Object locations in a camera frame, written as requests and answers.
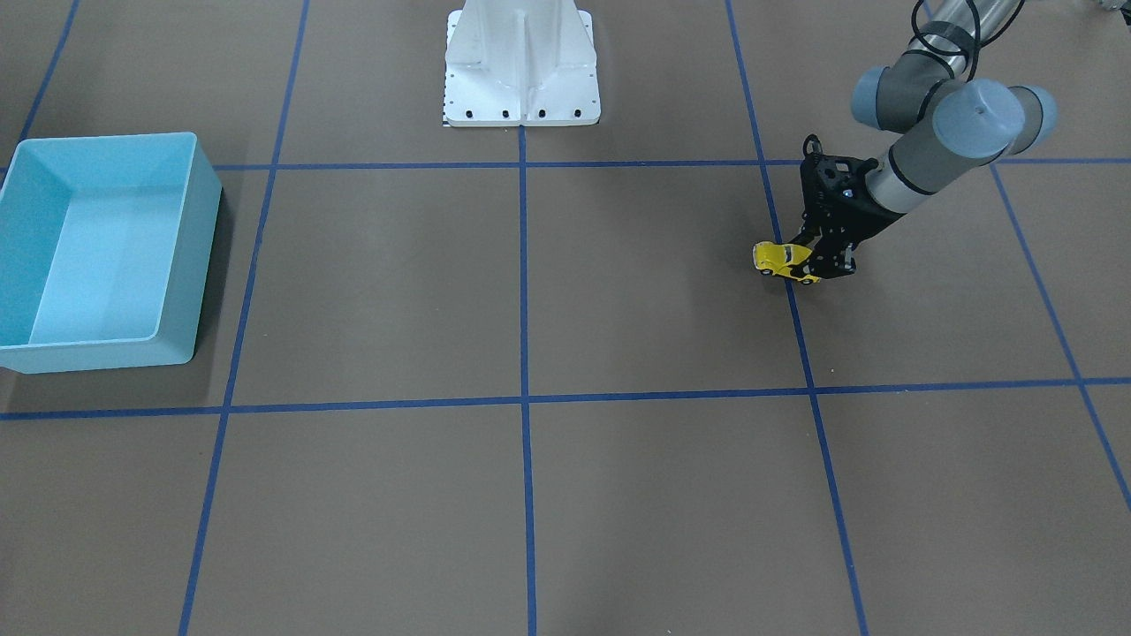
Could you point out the light blue plastic bin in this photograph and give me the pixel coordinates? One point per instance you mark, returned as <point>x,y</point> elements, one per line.
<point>105,250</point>

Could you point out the yellow beetle toy car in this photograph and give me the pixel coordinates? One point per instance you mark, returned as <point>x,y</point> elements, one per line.
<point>783,260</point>

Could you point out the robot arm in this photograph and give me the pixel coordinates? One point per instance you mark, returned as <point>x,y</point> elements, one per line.
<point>948,121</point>

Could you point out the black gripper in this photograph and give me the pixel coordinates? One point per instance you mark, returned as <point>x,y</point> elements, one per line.
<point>860,222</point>

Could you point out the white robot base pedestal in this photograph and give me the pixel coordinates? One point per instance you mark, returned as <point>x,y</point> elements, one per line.
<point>520,63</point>

